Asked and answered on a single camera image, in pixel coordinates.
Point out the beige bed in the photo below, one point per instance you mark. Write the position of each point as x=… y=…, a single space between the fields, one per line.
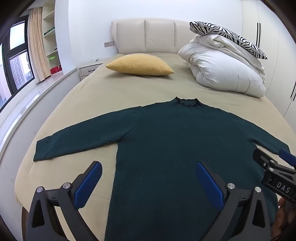
x=97 y=97

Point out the black framed window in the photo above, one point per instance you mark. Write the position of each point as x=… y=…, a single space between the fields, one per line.
x=16 y=60

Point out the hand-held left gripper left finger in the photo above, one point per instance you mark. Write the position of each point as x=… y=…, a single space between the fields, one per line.
x=89 y=185

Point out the white wardrobe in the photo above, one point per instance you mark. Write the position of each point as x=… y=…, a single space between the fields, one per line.
x=277 y=58

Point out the green box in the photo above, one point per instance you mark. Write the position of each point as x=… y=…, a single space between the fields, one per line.
x=52 y=57

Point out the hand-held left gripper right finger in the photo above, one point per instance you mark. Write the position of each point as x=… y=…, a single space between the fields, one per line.
x=209 y=185

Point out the white window ledge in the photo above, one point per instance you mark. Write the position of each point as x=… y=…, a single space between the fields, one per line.
x=30 y=102

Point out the white wall shelf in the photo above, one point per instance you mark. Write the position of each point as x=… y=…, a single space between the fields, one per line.
x=52 y=44

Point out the grey wall switch panel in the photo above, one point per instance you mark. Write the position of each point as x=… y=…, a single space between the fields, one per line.
x=109 y=44

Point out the dark green sweater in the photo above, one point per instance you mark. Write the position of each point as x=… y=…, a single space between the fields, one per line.
x=161 y=139

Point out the zebra striped pillow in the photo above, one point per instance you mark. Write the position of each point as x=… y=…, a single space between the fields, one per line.
x=222 y=31

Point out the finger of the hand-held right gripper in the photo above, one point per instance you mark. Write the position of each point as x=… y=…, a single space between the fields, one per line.
x=261 y=156
x=286 y=154

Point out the person's right hand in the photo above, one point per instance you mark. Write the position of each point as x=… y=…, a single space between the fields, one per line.
x=281 y=217

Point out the beige curtain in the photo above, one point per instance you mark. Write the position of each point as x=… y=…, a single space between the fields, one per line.
x=38 y=46

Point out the red box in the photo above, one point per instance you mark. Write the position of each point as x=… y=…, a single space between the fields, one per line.
x=55 y=70

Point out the white nightstand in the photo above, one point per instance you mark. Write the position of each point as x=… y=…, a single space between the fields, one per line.
x=89 y=68

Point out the white folded duvet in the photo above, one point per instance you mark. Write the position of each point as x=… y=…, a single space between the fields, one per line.
x=219 y=69

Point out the yellow pillow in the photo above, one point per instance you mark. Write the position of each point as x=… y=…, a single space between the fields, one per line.
x=138 y=64

